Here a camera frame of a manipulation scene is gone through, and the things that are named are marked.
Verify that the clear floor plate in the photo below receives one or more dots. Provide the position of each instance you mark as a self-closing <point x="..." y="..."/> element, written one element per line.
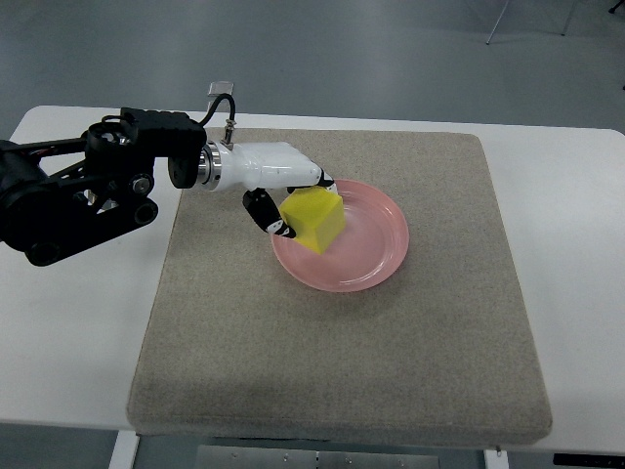
<point x="217" y="88"/>

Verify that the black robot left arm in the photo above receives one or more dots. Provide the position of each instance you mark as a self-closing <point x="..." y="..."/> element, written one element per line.
<point x="62" y="197"/>

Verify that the yellow cube block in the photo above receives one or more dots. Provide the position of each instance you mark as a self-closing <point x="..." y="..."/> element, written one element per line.
<point x="316" y="215"/>

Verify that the grey metal base plate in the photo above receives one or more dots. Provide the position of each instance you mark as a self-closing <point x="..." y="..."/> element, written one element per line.
<point x="241" y="457"/>

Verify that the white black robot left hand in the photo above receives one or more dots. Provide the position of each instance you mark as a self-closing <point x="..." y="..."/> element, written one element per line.
<point x="259" y="168"/>

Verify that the metal stand legs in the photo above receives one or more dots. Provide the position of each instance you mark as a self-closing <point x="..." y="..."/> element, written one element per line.
<point x="544" y="17"/>

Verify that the pink plate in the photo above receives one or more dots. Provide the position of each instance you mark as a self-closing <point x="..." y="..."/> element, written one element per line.
<point x="368" y="251"/>

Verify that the beige felt mat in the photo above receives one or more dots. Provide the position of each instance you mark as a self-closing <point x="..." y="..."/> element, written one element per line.
<point x="439" y="354"/>

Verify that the white table leg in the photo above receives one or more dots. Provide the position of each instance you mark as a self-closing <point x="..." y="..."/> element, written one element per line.
<point x="124" y="450"/>

